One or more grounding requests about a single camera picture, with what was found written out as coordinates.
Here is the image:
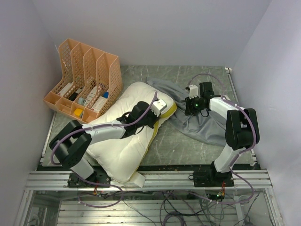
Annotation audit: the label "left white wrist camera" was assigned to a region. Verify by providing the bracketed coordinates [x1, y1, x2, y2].
[151, 99, 167, 117]

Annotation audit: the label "white red box in organizer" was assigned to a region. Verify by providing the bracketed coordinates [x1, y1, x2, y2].
[58, 82, 75, 97]

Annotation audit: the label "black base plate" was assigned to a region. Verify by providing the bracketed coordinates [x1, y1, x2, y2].
[67, 171, 111, 188]
[188, 171, 234, 187]

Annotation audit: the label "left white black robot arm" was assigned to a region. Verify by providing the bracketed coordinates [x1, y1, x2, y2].
[49, 99, 166, 187]

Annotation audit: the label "cream yellow pillow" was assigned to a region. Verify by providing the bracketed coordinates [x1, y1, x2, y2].
[87, 82, 177, 187]

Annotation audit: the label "tangled cables under table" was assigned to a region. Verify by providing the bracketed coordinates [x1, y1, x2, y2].
[77, 188, 261, 226]

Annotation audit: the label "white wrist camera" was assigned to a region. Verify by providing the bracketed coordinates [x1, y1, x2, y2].
[151, 99, 167, 117]
[186, 85, 200, 99]

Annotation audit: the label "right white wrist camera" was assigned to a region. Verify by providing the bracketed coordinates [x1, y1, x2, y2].
[186, 85, 200, 99]

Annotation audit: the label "aluminium mounting rail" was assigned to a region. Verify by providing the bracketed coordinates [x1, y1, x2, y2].
[25, 170, 273, 191]

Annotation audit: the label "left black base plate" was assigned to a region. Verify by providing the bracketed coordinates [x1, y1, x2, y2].
[67, 171, 111, 188]

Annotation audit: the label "grey pillowcase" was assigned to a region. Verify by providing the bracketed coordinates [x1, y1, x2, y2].
[146, 77, 238, 147]

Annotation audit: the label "purple cable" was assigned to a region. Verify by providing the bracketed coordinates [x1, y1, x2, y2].
[50, 91, 158, 208]
[188, 73, 257, 206]

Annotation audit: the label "blue capped item in organizer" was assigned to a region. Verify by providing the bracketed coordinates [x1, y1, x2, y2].
[103, 92, 109, 98]

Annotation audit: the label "yellow item in organizer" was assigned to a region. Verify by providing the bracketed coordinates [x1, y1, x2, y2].
[73, 108, 83, 118]

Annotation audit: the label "orange plastic file organizer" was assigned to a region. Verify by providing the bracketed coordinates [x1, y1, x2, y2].
[44, 38, 123, 124]

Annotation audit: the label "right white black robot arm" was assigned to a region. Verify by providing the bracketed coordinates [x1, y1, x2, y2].
[185, 82, 260, 186]

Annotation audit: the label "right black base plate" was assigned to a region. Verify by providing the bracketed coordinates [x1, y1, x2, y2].
[188, 171, 234, 187]

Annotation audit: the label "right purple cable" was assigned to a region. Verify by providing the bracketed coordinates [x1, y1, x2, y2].
[188, 73, 257, 206]

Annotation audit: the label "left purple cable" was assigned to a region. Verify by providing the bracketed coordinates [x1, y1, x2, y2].
[50, 91, 158, 208]

